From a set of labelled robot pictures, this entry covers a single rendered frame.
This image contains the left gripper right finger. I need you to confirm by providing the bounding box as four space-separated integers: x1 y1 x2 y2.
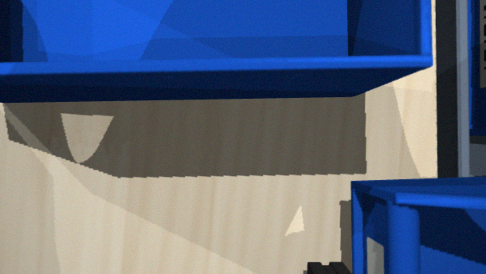
326 262 351 274

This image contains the blue open-front bin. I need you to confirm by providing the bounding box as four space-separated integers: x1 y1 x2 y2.
0 0 433 103
351 177 486 274
468 0 486 135

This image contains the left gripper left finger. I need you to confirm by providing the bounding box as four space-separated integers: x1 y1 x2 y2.
307 262 331 274

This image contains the grey metal shelf rack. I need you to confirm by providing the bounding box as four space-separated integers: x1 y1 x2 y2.
435 0 486 178

